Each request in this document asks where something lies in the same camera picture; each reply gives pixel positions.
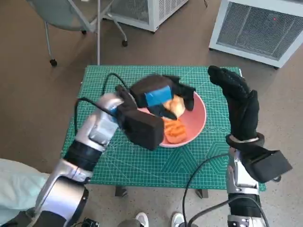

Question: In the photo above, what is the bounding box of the small black device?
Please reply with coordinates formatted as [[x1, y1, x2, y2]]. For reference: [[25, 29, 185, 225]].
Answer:
[[82, 218, 99, 227]]

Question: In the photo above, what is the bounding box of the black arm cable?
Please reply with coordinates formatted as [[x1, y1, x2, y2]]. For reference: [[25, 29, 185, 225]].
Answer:
[[74, 97, 114, 135], [188, 200, 230, 224], [183, 153, 230, 227], [103, 73, 130, 94]]

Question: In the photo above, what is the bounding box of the green cutting mat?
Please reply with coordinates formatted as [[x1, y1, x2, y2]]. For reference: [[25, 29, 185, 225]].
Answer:
[[62, 65, 266, 192]]

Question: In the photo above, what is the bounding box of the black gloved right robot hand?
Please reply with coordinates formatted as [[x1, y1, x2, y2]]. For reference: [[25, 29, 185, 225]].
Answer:
[[207, 65, 260, 142]]

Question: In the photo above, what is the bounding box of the pink bowl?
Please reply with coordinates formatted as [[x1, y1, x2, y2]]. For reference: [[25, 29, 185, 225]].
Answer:
[[135, 91, 207, 148]]

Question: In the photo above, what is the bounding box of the grey office chair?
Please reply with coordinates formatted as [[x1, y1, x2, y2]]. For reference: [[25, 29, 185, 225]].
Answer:
[[26, 0, 128, 67]]

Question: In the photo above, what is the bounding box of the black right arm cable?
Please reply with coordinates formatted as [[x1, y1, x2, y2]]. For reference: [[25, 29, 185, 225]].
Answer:
[[183, 153, 230, 227], [188, 200, 230, 224]]

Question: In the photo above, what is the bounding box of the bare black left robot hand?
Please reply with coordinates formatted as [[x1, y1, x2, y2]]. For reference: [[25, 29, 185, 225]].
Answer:
[[130, 74, 197, 120]]

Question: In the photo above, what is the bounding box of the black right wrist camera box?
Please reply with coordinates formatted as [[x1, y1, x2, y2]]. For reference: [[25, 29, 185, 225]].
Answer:
[[240, 144, 293, 183]]

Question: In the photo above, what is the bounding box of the white mesh cabinet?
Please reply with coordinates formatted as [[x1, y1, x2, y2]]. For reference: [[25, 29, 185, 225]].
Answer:
[[208, 0, 303, 69], [101, 0, 190, 33]]

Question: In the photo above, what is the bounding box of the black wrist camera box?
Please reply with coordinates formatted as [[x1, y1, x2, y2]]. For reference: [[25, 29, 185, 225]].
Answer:
[[240, 144, 293, 183], [115, 85, 165, 151]]

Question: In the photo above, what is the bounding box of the person's white shoe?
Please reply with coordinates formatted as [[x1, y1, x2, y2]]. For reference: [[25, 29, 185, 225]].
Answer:
[[171, 213, 187, 227], [135, 212, 150, 227]]

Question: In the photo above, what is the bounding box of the oblong orange toy bread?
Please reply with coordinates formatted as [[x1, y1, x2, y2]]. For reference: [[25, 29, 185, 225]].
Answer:
[[163, 118, 187, 144]]

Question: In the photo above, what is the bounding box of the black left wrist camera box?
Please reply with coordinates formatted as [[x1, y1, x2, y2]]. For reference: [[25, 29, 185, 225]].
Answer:
[[115, 85, 165, 151]]

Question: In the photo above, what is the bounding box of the white metal desk frame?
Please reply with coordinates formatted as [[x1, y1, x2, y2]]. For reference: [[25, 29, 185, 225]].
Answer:
[[67, 0, 121, 66]]

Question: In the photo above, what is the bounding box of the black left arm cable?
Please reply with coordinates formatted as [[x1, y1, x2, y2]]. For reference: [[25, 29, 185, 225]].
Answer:
[[74, 97, 114, 135], [103, 73, 130, 94]]

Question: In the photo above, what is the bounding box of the round toy bread bun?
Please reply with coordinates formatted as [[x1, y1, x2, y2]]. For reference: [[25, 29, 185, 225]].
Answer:
[[164, 96, 187, 119]]

